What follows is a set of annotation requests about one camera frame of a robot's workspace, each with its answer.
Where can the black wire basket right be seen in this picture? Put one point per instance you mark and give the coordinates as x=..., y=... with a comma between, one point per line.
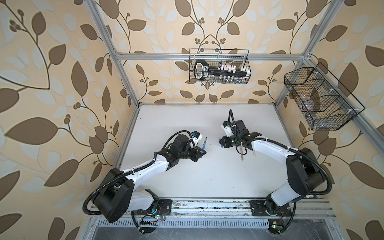
x=326, y=103

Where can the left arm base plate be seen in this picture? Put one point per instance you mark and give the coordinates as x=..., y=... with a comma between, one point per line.
x=161, y=207

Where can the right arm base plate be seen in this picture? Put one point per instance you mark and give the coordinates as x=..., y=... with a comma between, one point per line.
x=264, y=208

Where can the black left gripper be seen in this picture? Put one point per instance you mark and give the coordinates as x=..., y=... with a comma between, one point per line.
x=196, y=154

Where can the black wire basket back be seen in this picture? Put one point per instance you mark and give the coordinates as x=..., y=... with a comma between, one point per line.
x=238, y=57

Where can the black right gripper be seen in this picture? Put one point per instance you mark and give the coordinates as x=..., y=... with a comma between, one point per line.
x=224, y=140

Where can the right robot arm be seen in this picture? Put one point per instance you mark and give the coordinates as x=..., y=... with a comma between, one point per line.
x=305, y=176

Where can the aluminium cage frame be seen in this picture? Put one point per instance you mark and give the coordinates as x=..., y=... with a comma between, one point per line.
x=345, y=38

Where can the blue fountain pen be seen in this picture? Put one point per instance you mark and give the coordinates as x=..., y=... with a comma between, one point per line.
x=204, y=144

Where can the black tool in basket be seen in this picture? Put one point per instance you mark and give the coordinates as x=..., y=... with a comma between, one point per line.
x=202, y=70

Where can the beige fountain pen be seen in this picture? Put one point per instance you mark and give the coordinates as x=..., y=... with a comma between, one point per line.
x=242, y=152

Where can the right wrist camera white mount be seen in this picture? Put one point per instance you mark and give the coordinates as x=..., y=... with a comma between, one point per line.
x=230, y=129

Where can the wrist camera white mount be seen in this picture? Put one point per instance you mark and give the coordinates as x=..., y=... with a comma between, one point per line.
x=196, y=137
x=230, y=129

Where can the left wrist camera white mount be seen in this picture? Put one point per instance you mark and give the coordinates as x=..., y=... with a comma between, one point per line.
x=196, y=137

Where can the black wire basket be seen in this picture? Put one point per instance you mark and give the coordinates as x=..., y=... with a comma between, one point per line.
x=326, y=103
x=238, y=57

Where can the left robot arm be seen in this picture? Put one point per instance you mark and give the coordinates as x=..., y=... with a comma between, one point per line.
x=117, y=194

